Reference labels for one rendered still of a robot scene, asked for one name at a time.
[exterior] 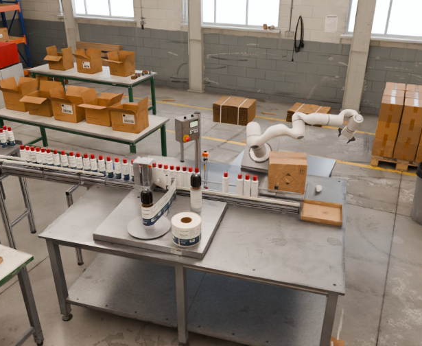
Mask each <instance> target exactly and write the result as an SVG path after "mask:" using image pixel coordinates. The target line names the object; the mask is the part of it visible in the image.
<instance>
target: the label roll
mask: <svg viewBox="0 0 422 346"><path fill-rule="evenodd" d="M201 238H202V233H201V217H200V216H199V215H198V214H195V213H191V212H182V213H179V214H176V215H175V216H174V217H173V218H172V240H173V242H174V243H175V244H177V245H179V246H194V245H196V244H198V243H199V242H200V241H201Z"/></svg>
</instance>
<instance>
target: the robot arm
mask: <svg viewBox="0 0 422 346"><path fill-rule="evenodd" d="M344 117H348V118H349V123H348V124H347V126H345V127H344V129H342V128H339V129H338V132H339V136H340V135H341V134H342V135H344V136H345V137H346V138H347V139H349V140H348V142H347V143H349V142H350V141H355V137H354V134H355V132H356V131H357V128H358V127H359V126H360V124H361V123H362V122H363V117H362V116H361V115H359V114H358V113H357V111H355V110H351V109H346V110H343V111H342V112H341V113H340V114H339V115H330V114H324V113H312V114H309V115H306V114H304V113H301V112H296V113H295V114H293V116H292V126H293V128H288V127H287V126H285V125H284V124H277V125H274V126H271V127H269V128H268V129H267V130H266V131H265V133H264V134H261V128H260V125H259V124H258V123H257V122H250V123H248V125H247V127H246V138H247V144H248V147H249V148H251V149H250V155H251V157H252V159H254V160H255V161H265V160H266V159H267V158H268V157H269V155H270V147H269V146H268V145H267V144H266V143H265V142H267V141H268V140H270V139H272V138H275V137H280V136H289V137H291V138H293V139H302V138H303V137H304V136H305V133H306V130H305V122H306V123H307V124H311V125H315V124H319V125H326V126H341V125H342V124H343V119H344ZM339 136H338V137H339Z"/></svg>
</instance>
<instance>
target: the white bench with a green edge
mask: <svg viewBox="0 0 422 346"><path fill-rule="evenodd" d="M0 256H2V257H3V261H2V263H0V287H1V286H2V285H4V284H5V283H6V282H7V281H9V280H10V279H11V278H13V277H14V276H15V275H17V276H18V279H19V284H20V287H21V292H22V295H23V300H24V303H25V307H26V310H27V315H28V319H29V322H30V326H31V327H30V328H29V329H28V330H27V331H26V332H25V333H24V334H23V335H21V336H20V337H19V338H18V339H17V340H16V341H15V342H14V343H13V344H12V345H11V346H21V345H22V344H23V343H24V342H25V341H26V340H27V339H28V338H29V337H30V336H31V335H32V334H33V337H34V342H35V343H37V346H41V345H43V341H44V337H43V332H42V329H41V326H40V321H39V317H38V312H37V309H36V304H35V300H34V296H33V292H32V287H31V283H30V279H29V275H28V272H27V267H26V265H27V264H29V263H30V262H31V261H32V260H33V259H34V257H33V255H30V254H27V253H24V252H21V251H18V250H16V249H12V248H10V247H7V246H4V245H2V244H0Z"/></svg>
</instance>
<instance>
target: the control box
mask: <svg viewBox="0 0 422 346"><path fill-rule="evenodd" d="M184 116H186V117H187V119H183V118H184ZM184 116H181V117H176V118H175V135H176V141H178V142H180V143H187V142H189V141H193V140H196V139H199V117H197V116H194V117H191V114H189V115H184ZM196 119H198V126H196V127H193V128H189V122H190V121H193V120H196ZM194 128H198V132H197V133H194V134H191V135H190V134H189V130H191V129H194ZM185 137H189V138H190V140H189V141H185Z"/></svg>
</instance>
